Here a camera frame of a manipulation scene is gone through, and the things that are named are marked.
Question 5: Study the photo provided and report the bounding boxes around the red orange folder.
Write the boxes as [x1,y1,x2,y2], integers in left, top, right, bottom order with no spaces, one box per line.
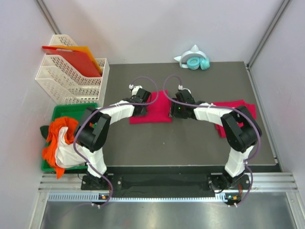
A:
[42,46,102,78]

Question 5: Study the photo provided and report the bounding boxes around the pink t shirt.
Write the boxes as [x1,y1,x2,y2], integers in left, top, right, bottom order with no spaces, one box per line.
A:
[129,90,172,125]
[214,100,256,138]

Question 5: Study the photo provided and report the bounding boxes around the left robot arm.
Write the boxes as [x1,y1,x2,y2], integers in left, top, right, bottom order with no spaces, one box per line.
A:
[73,86,152,189]

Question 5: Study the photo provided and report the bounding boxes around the dark green cloth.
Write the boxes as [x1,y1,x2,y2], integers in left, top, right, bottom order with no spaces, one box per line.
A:
[40,125,50,140]

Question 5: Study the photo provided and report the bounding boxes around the purple cable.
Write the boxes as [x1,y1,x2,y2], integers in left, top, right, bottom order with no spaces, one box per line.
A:
[72,76,159,207]
[163,74,262,208]

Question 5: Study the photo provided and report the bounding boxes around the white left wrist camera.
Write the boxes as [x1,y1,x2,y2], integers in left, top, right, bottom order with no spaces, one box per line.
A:
[129,84,142,95]

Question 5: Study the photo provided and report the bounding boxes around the white t shirt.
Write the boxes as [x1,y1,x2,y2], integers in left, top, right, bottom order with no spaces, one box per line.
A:
[55,127,86,168]

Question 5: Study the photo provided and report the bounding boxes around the orange t shirt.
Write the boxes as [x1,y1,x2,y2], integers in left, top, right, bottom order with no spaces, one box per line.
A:
[42,116,78,179]

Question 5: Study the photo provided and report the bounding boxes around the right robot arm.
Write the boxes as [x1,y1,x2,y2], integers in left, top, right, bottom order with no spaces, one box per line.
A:
[170,88,262,189]

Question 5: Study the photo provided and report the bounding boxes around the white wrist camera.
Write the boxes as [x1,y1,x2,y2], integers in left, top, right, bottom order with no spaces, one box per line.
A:
[178,85,191,94]
[129,84,142,95]

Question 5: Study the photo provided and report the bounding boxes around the folded pink t shirt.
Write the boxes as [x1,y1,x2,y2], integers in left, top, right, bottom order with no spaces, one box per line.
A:
[214,100,256,138]

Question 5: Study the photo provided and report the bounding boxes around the teal cat ear headphones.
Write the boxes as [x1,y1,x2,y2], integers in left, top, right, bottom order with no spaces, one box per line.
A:
[173,45,210,71]

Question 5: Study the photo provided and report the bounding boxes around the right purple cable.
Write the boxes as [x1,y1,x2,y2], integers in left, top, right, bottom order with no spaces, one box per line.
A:
[163,74,262,208]

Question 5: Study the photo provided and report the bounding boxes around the green plastic bin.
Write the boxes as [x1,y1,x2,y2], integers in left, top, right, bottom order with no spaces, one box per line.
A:
[41,103,98,173]

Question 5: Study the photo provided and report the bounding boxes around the grey cable duct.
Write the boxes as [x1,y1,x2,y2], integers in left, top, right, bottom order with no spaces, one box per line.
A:
[48,192,237,203]

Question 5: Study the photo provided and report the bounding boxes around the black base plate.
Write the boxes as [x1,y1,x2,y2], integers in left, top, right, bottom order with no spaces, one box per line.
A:
[80,173,252,198]

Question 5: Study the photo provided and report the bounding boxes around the white file organizer rack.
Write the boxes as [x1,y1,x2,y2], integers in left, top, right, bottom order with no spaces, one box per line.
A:
[35,34,110,105]

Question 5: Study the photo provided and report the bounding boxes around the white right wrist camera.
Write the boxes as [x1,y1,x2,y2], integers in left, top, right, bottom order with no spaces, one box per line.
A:
[178,85,191,94]

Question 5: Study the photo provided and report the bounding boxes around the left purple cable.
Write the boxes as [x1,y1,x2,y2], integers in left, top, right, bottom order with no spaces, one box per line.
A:
[72,76,159,207]

